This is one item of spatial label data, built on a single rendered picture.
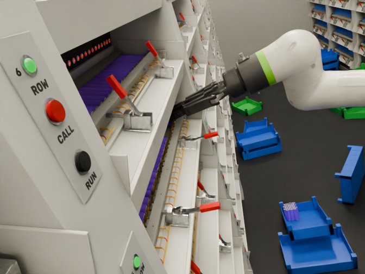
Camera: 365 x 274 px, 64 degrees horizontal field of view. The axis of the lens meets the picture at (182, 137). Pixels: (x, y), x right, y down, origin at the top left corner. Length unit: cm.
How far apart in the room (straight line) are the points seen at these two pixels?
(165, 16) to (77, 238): 71
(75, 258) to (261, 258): 148
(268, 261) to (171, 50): 118
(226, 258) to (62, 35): 81
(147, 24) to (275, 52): 35
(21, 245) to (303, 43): 66
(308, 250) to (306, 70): 110
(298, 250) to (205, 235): 96
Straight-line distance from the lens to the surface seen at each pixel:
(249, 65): 74
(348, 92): 80
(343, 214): 185
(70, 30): 31
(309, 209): 187
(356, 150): 197
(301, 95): 81
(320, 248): 168
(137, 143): 40
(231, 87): 75
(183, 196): 59
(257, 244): 173
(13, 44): 22
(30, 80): 22
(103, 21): 40
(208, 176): 96
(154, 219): 51
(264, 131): 251
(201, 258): 72
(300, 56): 74
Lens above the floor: 128
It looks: 25 degrees down
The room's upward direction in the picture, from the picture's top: 19 degrees counter-clockwise
